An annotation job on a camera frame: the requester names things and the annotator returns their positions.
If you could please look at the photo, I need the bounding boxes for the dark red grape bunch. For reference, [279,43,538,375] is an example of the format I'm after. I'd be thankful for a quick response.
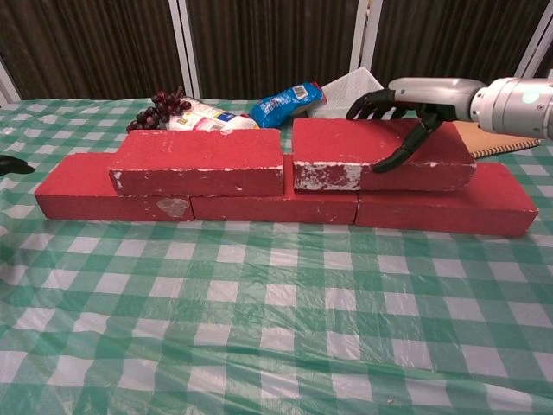
[125,86,192,133]

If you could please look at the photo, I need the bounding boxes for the white snack packet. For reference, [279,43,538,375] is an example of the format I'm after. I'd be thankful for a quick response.
[166,98,260,133]

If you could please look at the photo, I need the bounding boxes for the white wire mesh basket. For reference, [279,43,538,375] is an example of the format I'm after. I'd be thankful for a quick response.
[305,67,385,120]

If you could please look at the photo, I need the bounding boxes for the dark brown partition panel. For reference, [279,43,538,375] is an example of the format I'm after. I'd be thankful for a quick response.
[185,0,359,100]
[366,0,550,86]
[0,0,191,103]

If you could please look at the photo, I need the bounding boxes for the blue snack packet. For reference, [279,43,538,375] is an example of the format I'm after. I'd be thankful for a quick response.
[248,80,328,130]

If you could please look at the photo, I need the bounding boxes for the green white checked tablecloth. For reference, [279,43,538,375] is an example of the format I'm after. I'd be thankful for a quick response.
[0,97,553,415]

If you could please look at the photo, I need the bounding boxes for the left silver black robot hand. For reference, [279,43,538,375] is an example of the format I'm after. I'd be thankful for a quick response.
[0,156,35,176]

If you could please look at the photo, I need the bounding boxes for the brown spiral notebook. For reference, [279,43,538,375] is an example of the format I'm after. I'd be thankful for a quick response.
[453,120,542,161]

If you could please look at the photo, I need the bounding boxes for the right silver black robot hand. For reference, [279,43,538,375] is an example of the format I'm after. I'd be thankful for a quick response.
[345,77,487,175]

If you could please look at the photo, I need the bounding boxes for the red rectangular foam brick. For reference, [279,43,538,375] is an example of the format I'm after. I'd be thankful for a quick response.
[354,162,540,238]
[107,128,286,199]
[291,117,479,193]
[34,151,195,222]
[189,155,359,226]

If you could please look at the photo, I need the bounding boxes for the white partition frame post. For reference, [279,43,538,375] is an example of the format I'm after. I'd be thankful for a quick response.
[348,0,378,74]
[0,60,22,107]
[168,0,203,99]
[516,0,553,81]

